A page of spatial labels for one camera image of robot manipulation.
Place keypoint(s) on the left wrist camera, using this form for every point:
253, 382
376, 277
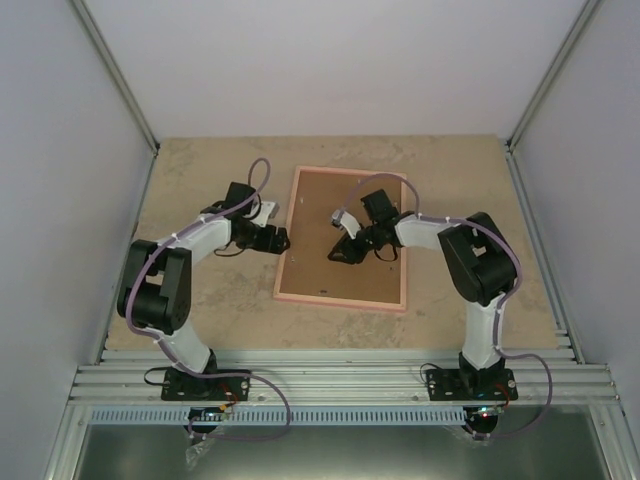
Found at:
262, 212

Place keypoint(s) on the pink picture frame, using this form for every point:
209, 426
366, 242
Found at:
280, 280

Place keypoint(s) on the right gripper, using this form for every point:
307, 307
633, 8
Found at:
347, 245

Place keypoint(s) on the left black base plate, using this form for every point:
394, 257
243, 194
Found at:
180, 386

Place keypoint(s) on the brown backing board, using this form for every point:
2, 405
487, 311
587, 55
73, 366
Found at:
340, 280

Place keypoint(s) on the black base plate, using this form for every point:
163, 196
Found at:
180, 386
458, 385

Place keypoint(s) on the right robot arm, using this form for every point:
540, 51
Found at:
482, 272

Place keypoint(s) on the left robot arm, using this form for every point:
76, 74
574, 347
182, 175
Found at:
156, 291

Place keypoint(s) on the aluminium rail base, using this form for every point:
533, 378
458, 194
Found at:
340, 380

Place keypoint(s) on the right corner aluminium post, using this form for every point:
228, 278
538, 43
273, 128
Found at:
578, 28

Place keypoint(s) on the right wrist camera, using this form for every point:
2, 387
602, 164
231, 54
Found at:
346, 222

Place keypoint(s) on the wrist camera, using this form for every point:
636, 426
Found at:
346, 222
262, 212

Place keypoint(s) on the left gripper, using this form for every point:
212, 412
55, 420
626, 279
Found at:
276, 248

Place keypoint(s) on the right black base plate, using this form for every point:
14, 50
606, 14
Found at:
458, 385

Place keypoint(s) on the blue grey cable duct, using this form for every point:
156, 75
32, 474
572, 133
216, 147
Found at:
279, 416

